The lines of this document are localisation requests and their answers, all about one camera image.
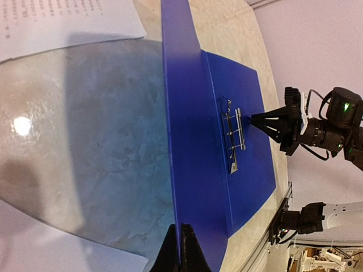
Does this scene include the rear aluminium frame bar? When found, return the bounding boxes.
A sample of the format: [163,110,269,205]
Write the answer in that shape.
[246,0,280,10]

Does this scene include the metal folder clip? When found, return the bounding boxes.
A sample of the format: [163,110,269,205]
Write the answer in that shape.
[220,96,246,175]

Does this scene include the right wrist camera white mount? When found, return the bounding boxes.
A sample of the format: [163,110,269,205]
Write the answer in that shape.
[284,87,312,135]

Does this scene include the aluminium front rail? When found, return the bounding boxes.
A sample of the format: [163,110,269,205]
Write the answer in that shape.
[240,181,293,272]

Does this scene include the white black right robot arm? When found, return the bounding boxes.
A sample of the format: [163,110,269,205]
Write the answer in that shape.
[250,87,362,235]

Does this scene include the far white printed paper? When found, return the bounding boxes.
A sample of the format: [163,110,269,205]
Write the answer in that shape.
[1,0,146,61]

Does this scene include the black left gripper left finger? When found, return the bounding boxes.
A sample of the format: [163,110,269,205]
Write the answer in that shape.
[151,224,179,272]

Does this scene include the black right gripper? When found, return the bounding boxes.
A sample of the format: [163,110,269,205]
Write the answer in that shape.
[250,107,329,156]

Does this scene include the near white printed paper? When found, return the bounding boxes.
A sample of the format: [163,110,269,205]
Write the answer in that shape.
[1,201,148,271]

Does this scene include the blue plastic folder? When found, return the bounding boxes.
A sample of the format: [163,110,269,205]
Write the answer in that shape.
[161,1,276,271]

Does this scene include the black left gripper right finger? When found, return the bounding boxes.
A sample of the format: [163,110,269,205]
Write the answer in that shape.
[180,224,211,272]

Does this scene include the white printed paper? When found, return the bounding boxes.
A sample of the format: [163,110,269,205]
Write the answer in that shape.
[1,201,148,271]
[1,0,146,61]

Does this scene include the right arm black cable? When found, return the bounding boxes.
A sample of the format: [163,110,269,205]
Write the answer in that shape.
[300,89,332,161]

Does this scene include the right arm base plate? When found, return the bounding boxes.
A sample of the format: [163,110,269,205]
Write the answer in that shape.
[268,197,300,245]

